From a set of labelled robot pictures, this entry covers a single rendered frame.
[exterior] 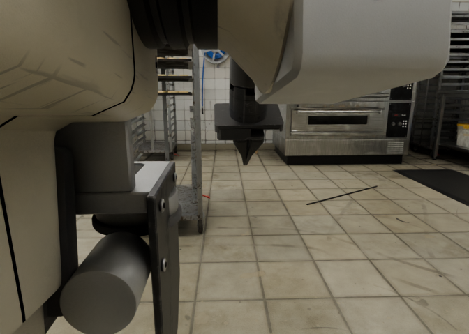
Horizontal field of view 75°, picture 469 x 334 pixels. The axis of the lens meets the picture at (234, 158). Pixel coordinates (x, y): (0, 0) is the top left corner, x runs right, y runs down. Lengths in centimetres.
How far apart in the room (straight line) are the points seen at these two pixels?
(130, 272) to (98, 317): 3
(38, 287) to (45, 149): 7
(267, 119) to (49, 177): 33
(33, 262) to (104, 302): 5
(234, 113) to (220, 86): 411
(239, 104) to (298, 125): 322
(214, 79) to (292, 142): 158
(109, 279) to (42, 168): 7
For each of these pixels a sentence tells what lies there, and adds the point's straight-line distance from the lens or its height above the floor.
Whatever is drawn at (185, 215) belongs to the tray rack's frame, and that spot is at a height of 15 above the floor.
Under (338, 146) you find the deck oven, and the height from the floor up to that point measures 24.
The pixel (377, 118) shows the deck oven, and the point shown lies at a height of 57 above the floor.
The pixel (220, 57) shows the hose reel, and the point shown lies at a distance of 446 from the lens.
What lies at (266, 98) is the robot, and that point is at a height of 88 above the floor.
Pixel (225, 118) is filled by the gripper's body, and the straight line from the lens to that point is 46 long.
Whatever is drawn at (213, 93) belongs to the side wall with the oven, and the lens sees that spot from 456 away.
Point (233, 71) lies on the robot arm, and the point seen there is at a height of 91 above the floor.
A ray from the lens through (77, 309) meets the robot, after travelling 22.
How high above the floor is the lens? 89
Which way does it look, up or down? 13 degrees down
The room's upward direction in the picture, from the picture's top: straight up
